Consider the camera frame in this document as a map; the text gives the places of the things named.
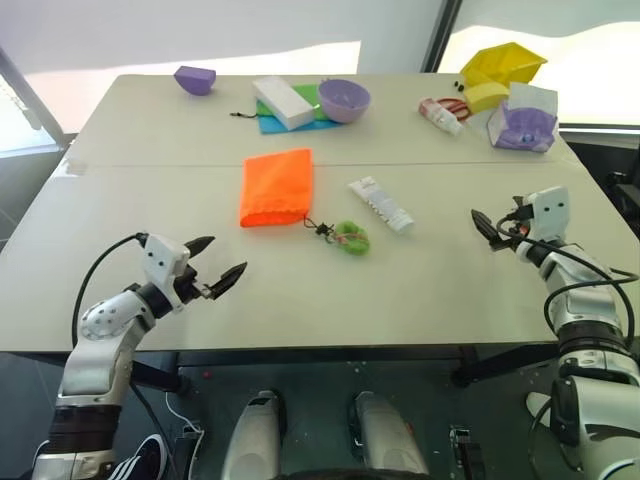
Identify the black shoe with white stripes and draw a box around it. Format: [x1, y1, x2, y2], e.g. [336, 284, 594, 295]
[106, 433, 169, 480]

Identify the purple plastic bowl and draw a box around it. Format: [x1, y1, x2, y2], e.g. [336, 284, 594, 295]
[317, 77, 373, 124]

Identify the black table frame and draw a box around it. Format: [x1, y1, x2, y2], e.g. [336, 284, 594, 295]
[127, 343, 564, 397]

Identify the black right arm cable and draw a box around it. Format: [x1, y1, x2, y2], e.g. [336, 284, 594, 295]
[494, 197, 640, 362]

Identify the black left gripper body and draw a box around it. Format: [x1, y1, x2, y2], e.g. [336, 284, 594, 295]
[174, 265, 215, 304]

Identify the large yellow storage bin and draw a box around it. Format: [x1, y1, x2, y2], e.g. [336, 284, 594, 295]
[459, 41, 548, 87]

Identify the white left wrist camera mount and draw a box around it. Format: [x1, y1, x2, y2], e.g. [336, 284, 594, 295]
[140, 234, 192, 312]

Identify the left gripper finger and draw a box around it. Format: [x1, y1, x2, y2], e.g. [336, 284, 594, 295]
[183, 235, 217, 260]
[202, 260, 249, 302]

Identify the silver robot leg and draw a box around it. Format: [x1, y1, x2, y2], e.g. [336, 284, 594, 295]
[221, 389, 288, 480]
[351, 390, 430, 480]

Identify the white rectangular box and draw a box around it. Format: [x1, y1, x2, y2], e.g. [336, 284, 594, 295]
[250, 76, 317, 132]

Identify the white box with purple tray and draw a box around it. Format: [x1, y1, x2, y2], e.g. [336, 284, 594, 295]
[486, 81, 560, 153]

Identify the black chair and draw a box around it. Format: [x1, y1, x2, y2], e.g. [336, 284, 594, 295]
[606, 171, 640, 217]

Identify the white cream tube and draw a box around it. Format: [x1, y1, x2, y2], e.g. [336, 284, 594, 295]
[347, 175, 416, 234]

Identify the blue green cloth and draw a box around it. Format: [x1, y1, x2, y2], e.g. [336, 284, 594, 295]
[256, 83, 327, 119]

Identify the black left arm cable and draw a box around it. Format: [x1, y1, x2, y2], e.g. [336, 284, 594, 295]
[71, 232, 150, 352]

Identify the dark window frame post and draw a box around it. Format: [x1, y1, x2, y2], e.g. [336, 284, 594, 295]
[418, 0, 464, 74]

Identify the silver left robot leg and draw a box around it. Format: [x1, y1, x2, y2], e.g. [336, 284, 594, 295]
[221, 389, 288, 480]

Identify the small purple storage bin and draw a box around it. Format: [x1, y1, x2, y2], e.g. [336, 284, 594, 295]
[172, 65, 218, 98]

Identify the white floor cable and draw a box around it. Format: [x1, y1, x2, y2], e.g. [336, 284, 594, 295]
[164, 391, 202, 435]

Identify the pink white tube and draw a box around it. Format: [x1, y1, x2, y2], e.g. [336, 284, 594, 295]
[418, 96, 464, 138]

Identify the orange drawstring pouch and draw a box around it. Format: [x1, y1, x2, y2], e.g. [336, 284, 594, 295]
[237, 146, 336, 242]

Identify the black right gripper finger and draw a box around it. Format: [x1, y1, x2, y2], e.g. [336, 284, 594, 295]
[470, 208, 502, 247]

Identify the red hair ring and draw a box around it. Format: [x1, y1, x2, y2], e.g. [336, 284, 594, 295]
[433, 96, 472, 122]

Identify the black floor device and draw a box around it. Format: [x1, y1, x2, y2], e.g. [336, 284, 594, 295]
[448, 424, 484, 474]

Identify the silver right robot leg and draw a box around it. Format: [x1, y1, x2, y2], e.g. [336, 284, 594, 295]
[351, 390, 430, 480]

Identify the small yellow storage bin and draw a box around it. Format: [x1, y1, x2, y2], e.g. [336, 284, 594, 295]
[463, 81, 512, 113]

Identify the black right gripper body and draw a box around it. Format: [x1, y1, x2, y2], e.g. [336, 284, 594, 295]
[492, 215, 532, 253]

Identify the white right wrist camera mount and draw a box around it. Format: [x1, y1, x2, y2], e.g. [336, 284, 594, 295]
[528, 186, 572, 242]

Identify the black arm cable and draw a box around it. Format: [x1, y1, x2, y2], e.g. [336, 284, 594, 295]
[71, 232, 150, 352]
[494, 197, 640, 362]

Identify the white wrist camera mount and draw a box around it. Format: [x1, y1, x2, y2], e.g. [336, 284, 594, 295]
[140, 234, 192, 312]
[528, 186, 572, 242]

